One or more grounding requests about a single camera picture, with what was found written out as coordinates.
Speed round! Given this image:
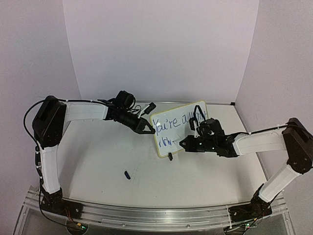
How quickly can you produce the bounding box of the black right camera cable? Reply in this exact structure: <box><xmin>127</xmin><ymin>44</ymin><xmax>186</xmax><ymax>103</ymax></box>
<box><xmin>192</xmin><ymin>104</ymin><xmax>207</xmax><ymax>123</ymax></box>

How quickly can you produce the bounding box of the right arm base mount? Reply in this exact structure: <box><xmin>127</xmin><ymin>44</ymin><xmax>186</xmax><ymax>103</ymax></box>
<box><xmin>228</xmin><ymin>196</ymin><xmax>272</xmax><ymax>222</ymax></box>

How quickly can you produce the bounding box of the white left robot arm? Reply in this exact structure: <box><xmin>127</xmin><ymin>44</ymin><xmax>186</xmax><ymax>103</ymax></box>
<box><xmin>32</xmin><ymin>91</ymin><xmax>156</xmax><ymax>213</ymax></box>

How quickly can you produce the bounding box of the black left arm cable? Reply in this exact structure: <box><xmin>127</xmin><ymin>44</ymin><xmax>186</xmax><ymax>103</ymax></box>
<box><xmin>23</xmin><ymin>96</ymin><xmax>110</xmax><ymax>216</ymax></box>

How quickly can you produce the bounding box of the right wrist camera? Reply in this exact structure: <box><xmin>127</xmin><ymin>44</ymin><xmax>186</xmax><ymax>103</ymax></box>
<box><xmin>189</xmin><ymin>117</ymin><xmax>203</xmax><ymax>138</ymax></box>

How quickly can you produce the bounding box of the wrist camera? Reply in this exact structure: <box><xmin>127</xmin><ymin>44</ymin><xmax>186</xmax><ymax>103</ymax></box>
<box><xmin>137</xmin><ymin>102</ymin><xmax>157</xmax><ymax>118</ymax></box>
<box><xmin>189</xmin><ymin>117</ymin><xmax>203</xmax><ymax>138</ymax></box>

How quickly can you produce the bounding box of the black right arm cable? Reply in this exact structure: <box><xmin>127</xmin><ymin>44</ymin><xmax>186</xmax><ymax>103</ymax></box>
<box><xmin>244</xmin><ymin>123</ymin><xmax>313</xmax><ymax>169</ymax></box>

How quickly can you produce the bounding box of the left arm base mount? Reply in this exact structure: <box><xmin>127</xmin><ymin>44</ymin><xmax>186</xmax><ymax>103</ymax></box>
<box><xmin>40</xmin><ymin>191</ymin><xmax>83</xmax><ymax>219</ymax></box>

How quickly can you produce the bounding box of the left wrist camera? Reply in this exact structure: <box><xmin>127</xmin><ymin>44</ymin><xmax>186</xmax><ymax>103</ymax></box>
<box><xmin>137</xmin><ymin>102</ymin><xmax>157</xmax><ymax>118</ymax></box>

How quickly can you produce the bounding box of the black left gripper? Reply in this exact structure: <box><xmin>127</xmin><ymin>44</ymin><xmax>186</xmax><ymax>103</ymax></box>
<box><xmin>118</xmin><ymin>109</ymin><xmax>156</xmax><ymax>134</ymax></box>

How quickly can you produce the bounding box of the blue marker cap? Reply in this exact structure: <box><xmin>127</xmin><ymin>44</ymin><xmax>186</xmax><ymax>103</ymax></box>
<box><xmin>124</xmin><ymin>171</ymin><xmax>131</xmax><ymax>180</ymax></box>

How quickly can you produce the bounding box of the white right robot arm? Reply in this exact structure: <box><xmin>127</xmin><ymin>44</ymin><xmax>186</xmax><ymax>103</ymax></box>
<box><xmin>179</xmin><ymin>118</ymin><xmax>313</xmax><ymax>203</ymax></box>

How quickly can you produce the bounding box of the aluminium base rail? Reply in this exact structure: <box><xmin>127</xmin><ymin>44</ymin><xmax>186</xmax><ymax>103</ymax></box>
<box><xmin>23</xmin><ymin>189</ymin><xmax>295</xmax><ymax>235</ymax></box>

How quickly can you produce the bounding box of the white whiteboard yellow rim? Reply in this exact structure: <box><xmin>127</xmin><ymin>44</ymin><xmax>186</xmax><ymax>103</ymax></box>
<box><xmin>150</xmin><ymin>100</ymin><xmax>208</xmax><ymax>158</ymax></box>

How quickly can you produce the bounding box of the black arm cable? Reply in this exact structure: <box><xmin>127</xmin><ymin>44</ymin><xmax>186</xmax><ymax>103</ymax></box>
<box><xmin>23</xmin><ymin>96</ymin><xmax>110</xmax><ymax>216</ymax></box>
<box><xmin>244</xmin><ymin>123</ymin><xmax>313</xmax><ymax>169</ymax></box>

